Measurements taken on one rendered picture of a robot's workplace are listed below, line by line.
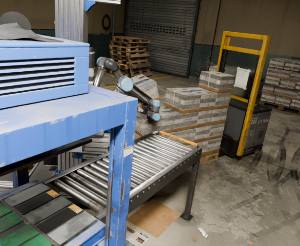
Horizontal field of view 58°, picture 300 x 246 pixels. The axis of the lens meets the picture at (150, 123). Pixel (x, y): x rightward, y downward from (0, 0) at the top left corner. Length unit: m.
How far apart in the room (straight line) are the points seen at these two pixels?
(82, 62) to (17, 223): 0.95
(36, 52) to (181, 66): 9.86
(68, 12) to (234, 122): 2.96
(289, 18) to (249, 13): 1.19
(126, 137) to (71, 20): 1.70
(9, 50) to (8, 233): 0.98
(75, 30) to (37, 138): 1.90
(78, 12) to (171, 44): 8.50
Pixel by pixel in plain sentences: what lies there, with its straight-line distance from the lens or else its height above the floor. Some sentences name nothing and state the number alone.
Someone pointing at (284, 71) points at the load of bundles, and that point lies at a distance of 7.94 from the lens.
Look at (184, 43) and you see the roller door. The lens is 10.64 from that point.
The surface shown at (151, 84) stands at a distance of 2.91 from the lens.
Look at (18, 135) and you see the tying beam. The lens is 0.81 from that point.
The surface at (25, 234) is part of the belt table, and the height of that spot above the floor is 0.80.
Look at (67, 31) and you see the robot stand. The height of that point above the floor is 1.70.
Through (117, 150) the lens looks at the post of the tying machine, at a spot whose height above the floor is 1.32.
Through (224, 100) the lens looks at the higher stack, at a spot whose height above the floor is 0.94.
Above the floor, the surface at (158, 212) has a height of 0.00.
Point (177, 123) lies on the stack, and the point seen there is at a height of 0.71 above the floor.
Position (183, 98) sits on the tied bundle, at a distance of 3.35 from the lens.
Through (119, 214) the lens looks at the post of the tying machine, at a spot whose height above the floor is 1.00.
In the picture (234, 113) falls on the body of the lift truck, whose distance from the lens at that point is 4.47.
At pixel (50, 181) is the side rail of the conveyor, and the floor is 0.80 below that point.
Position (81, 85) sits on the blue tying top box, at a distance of 1.13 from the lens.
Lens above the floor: 1.85
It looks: 20 degrees down
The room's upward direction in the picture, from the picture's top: 6 degrees clockwise
